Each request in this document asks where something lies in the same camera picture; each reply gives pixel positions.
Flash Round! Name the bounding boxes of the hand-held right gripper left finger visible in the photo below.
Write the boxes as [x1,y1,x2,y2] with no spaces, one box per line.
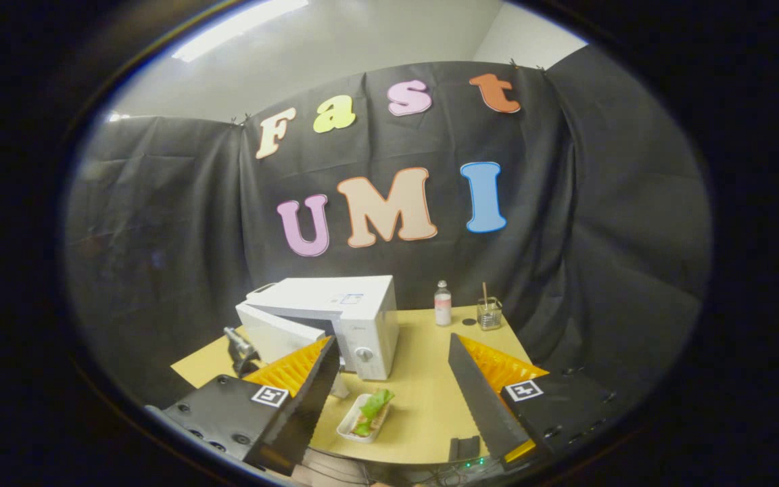
[160,336,341,476]

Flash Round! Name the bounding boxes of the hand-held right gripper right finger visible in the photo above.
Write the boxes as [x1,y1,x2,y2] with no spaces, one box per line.
[448,333,623,467]

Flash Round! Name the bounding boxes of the lettuce sandwich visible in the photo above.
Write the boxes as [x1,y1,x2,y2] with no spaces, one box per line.
[352,388,396,437]

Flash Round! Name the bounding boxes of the white microwave oven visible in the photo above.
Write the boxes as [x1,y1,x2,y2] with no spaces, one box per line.
[235,275,400,400]

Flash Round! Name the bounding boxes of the white plastic tray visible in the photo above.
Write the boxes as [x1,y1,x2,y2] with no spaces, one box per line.
[336,394,392,444]

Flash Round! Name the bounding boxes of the small clear bottle pink label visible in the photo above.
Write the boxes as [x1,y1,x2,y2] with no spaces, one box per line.
[434,280,452,327]

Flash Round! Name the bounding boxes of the clear glass wire holder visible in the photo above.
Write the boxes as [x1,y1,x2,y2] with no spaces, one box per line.
[476,297,503,331]

